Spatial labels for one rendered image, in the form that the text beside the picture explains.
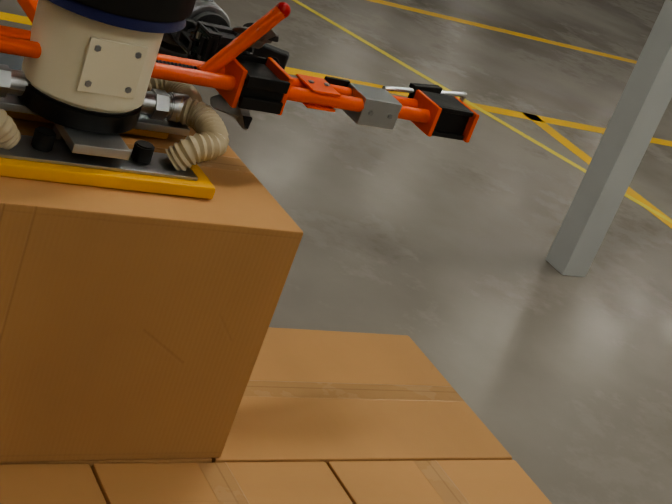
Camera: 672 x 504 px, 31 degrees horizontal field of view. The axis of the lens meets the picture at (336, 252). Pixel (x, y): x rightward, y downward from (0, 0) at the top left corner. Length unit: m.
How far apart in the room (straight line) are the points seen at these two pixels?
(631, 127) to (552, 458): 1.55
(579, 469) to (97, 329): 2.06
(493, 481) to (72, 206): 0.93
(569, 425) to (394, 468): 1.69
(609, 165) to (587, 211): 0.20
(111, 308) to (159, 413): 0.21
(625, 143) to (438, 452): 2.62
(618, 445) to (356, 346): 1.51
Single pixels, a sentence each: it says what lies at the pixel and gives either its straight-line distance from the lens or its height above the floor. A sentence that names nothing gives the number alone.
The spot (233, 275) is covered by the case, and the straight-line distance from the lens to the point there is 1.71.
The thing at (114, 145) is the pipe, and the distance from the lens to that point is 1.66.
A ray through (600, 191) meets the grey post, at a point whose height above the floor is 0.36.
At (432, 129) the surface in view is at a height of 1.07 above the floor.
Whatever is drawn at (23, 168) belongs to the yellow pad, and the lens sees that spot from 1.61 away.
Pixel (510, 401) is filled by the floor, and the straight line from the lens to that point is 3.67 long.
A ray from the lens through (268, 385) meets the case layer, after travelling 2.14.
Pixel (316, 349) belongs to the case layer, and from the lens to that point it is 2.30.
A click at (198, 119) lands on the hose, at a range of 1.76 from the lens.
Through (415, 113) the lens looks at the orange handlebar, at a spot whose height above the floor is 1.08.
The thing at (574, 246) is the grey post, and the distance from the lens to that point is 4.73.
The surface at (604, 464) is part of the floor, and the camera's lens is 3.59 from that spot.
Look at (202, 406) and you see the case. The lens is 1.83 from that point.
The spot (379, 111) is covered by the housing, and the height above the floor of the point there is 1.08.
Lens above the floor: 1.60
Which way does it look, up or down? 23 degrees down
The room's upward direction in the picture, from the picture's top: 21 degrees clockwise
